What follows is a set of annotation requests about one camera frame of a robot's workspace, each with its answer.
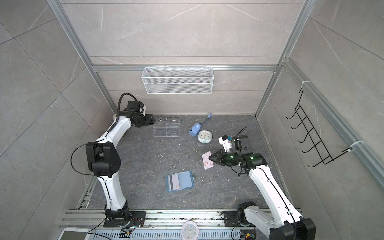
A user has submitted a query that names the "pink white credit card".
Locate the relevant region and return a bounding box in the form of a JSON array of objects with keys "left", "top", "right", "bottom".
[{"left": 202, "top": 151, "right": 214, "bottom": 170}]

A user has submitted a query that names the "clear acrylic organizer tray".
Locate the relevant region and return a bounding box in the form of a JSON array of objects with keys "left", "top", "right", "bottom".
[{"left": 153, "top": 117, "right": 181, "bottom": 138}]

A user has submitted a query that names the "blue leather card holder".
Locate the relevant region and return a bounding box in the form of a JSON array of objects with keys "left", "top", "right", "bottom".
[{"left": 166, "top": 171, "right": 195, "bottom": 193}]

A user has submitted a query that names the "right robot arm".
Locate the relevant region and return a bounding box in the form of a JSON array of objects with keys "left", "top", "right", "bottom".
[{"left": 209, "top": 135, "right": 317, "bottom": 240}]

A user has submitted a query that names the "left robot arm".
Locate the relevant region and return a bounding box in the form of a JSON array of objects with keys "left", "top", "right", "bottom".
[{"left": 86, "top": 101, "right": 156, "bottom": 221}]

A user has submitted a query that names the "card with black stripe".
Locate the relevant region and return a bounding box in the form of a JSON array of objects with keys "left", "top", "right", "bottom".
[{"left": 167, "top": 174, "right": 181, "bottom": 192}]

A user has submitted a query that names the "small white round clock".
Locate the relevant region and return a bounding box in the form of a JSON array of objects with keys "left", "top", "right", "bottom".
[{"left": 198, "top": 130, "right": 213, "bottom": 144}]

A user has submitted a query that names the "blue brush tool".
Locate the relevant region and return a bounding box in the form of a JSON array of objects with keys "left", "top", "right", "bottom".
[{"left": 188, "top": 113, "right": 212, "bottom": 137}]

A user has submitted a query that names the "white clock at front edge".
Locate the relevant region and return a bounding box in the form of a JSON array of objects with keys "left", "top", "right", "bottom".
[{"left": 181, "top": 221, "right": 199, "bottom": 240}]

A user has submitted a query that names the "white tablet device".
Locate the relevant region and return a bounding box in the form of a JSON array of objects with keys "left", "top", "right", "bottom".
[{"left": 58, "top": 227, "right": 91, "bottom": 240}]

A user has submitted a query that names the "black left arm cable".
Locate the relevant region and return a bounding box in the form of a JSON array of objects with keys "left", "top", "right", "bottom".
[{"left": 116, "top": 92, "right": 139, "bottom": 121}]

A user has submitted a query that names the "white wire mesh basket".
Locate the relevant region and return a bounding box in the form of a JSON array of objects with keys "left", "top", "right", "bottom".
[{"left": 142, "top": 67, "right": 214, "bottom": 95}]

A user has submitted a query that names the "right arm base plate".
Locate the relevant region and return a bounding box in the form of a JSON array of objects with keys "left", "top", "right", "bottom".
[{"left": 220, "top": 211, "right": 239, "bottom": 227}]

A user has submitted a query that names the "black wire hook rack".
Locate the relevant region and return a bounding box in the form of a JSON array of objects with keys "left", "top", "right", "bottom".
[{"left": 286, "top": 89, "right": 353, "bottom": 168}]

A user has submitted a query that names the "aluminium front rail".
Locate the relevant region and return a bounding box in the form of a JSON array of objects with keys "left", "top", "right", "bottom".
[{"left": 58, "top": 208, "right": 310, "bottom": 240}]

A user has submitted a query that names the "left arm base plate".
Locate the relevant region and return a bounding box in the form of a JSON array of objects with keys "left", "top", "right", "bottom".
[{"left": 103, "top": 210, "right": 146, "bottom": 228}]

